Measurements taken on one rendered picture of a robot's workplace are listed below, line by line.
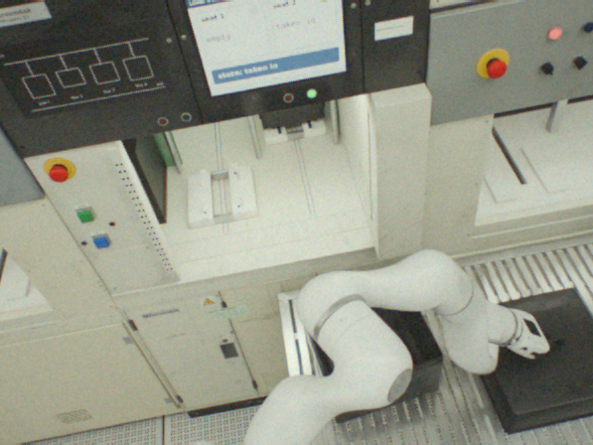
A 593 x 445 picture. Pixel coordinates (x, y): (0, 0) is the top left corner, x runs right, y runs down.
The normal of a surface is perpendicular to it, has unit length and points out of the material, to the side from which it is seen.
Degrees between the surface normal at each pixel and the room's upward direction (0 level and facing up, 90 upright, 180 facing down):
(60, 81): 90
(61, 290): 90
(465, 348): 69
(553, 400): 0
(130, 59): 90
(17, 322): 90
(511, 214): 0
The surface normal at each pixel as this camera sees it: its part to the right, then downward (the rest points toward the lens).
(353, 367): -0.64, -0.19
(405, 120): 0.15, 0.73
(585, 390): -0.12, -0.65
